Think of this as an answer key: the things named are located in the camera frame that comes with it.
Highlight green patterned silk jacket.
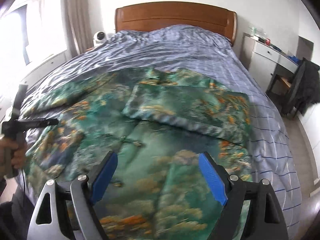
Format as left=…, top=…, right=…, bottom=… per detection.
left=22, top=68, right=251, bottom=239

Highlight person's left hand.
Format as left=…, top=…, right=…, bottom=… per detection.
left=1, top=137, right=27, bottom=177

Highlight white window bench drawers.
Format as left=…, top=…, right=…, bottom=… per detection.
left=19, top=50, right=69, bottom=88

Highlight white wardrobe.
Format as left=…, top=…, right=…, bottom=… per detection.
left=298, top=3, right=319, bottom=186

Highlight small white fan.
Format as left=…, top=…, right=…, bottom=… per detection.
left=93, top=31, right=107, bottom=47

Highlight wooden chair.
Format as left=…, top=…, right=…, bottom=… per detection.
left=266, top=74, right=302, bottom=120

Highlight beige curtain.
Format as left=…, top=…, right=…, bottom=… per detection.
left=65, top=0, right=92, bottom=55

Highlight black jacket on chair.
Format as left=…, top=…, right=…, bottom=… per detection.
left=291, top=58, right=319, bottom=115

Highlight white desk with drawers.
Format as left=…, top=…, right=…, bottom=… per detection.
left=240, top=33, right=298, bottom=92

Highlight blue checked duvet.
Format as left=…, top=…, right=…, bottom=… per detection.
left=22, top=25, right=302, bottom=239

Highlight brown wooden headboard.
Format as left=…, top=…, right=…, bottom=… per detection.
left=114, top=1, right=238, bottom=45

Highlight red soda can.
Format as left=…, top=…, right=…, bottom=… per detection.
left=266, top=38, right=271, bottom=46

